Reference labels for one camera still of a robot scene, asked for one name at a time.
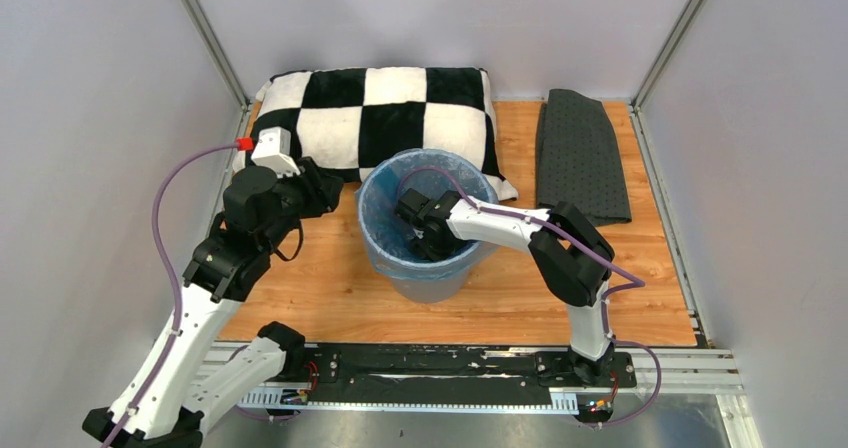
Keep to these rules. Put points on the grey plastic trash bin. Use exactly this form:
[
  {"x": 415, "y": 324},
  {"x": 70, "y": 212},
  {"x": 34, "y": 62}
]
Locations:
[{"x": 424, "y": 279}]

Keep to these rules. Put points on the right aluminium corner post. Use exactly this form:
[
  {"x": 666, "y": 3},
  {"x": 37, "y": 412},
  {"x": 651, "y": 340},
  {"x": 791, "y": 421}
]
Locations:
[{"x": 668, "y": 49}]

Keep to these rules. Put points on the black white checkered pillow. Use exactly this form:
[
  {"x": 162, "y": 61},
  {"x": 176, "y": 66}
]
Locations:
[{"x": 351, "y": 120}]

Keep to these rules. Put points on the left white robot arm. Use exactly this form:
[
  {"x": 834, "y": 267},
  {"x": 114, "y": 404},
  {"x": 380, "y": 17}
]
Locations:
[{"x": 164, "y": 405}]

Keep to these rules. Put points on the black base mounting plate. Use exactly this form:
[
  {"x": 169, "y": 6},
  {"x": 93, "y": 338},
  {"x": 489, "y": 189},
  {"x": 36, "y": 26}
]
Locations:
[{"x": 443, "y": 375}]

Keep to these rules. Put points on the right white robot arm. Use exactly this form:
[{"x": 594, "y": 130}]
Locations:
[{"x": 572, "y": 257}]

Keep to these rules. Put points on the aluminium frame rail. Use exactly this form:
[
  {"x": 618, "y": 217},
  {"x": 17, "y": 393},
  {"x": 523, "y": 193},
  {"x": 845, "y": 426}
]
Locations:
[{"x": 684, "y": 397}]

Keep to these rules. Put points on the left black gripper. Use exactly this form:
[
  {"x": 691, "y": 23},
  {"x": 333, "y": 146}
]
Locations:
[{"x": 324, "y": 188}]

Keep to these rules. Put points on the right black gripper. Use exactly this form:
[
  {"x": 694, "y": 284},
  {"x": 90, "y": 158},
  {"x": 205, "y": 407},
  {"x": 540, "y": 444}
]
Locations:
[{"x": 421, "y": 244}]

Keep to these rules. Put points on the aluminium corner post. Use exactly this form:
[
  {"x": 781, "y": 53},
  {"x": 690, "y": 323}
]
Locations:
[
  {"x": 668, "y": 49},
  {"x": 214, "y": 47}
]

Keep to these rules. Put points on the dark grey perforated mat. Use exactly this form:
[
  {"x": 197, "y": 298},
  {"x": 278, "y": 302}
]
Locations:
[{"x": 577, "y": 159}]

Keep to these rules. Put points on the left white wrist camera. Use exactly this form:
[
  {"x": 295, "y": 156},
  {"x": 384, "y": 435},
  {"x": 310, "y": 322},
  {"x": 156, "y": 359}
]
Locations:
[{"x": 273, "y": 151}]

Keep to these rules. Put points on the blue plastic trash bag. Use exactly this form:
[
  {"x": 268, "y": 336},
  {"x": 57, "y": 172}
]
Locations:
[{"x": 381, "y": 206}]

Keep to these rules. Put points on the left aluminium corner post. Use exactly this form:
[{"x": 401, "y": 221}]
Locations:
[{"x": 214, "y": 47}]

